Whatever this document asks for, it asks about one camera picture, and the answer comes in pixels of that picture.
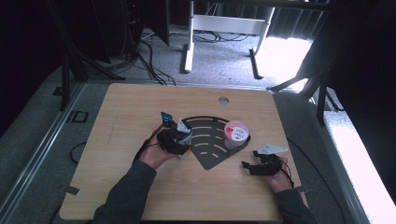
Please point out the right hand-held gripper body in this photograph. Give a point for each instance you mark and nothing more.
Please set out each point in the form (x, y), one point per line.
(271, 165)

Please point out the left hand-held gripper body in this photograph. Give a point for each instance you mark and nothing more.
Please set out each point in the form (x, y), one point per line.
(169, 140)

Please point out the pink bottle with blue cap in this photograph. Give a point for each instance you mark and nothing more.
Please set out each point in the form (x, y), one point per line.
(166, 117)

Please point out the black slotted corner tray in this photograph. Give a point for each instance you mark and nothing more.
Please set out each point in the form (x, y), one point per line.
(211, 146)

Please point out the white jar with red label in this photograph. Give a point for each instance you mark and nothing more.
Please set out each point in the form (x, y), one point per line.
(236, 133)

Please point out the person's right hand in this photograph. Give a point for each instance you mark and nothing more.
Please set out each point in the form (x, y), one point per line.
(281, 182)

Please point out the person's left hand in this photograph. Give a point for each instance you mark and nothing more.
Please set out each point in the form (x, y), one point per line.
(154, 155)

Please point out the black metal angled stand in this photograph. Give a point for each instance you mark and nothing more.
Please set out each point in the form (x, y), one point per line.
(320, 93)

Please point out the dark computer tower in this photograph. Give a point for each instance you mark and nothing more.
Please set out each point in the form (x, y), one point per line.
(118, 28)

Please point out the black metal tripod stand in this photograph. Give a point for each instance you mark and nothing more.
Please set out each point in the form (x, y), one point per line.
(70, 56)

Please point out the dark pleated curtain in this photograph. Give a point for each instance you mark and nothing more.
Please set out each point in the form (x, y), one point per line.
(295, 21)

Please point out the short aluminium floor rail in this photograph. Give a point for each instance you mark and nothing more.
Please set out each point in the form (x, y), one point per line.
(342, 168)

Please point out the black rectangular floor bracket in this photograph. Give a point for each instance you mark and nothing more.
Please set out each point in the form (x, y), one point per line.
(74, 116)

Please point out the white desk frame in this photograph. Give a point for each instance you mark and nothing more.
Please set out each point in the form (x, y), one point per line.
(227, 24)

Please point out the long aluminium floor rail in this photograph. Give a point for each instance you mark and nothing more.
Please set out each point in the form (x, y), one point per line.
(37, 155)

